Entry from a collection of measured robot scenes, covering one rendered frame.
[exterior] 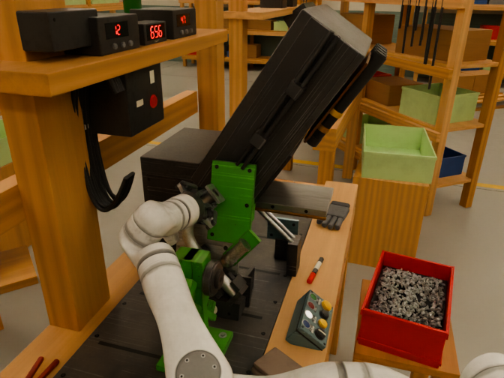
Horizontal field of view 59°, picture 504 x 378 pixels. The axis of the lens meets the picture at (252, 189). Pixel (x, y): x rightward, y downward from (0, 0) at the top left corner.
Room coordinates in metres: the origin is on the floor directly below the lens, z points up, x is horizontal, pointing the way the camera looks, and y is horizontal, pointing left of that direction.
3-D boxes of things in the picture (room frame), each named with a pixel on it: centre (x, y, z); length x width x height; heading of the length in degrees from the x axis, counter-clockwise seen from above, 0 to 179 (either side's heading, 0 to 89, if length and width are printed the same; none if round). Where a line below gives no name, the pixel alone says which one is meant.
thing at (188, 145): (1.27, 0.19, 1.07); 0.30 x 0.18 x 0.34; 164
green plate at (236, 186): (1.04, 0.04, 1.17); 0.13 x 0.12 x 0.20; 164
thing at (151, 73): (1.08, 0.31, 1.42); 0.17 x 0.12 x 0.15; 164
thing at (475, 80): (7.04, -3.50, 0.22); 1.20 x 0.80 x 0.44; 111
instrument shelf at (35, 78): (1.20, 0.33, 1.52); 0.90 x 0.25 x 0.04; 164
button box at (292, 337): (0.87, -0.15, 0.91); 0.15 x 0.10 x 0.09; 164
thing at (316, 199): (1.18, -0.03, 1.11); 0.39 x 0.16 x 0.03; 74
